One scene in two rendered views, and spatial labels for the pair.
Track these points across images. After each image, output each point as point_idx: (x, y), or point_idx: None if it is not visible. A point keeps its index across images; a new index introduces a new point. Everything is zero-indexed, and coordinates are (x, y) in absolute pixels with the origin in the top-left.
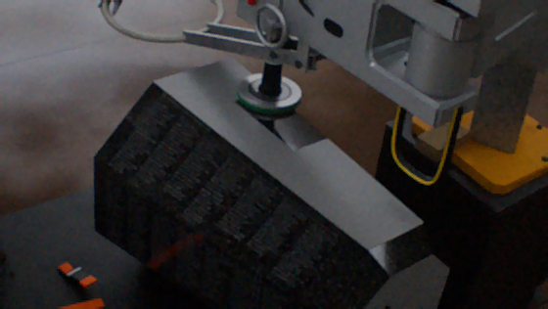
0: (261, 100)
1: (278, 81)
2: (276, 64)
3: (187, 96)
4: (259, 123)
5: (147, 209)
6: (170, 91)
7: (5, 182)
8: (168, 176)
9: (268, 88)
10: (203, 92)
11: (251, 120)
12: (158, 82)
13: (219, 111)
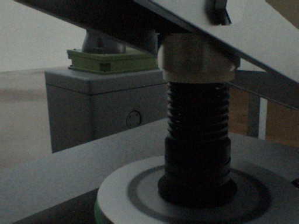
0: (127, 182)
1: (176, 152)
2: (164, 77)
3: (134, 137)
4: (38, 210)
5: None
6: (142, 128)
7: None
8: None
9: (164, 167)
10: (156, 145)
11: (54, 198)
12: (163, 120)
13: (86, 163)
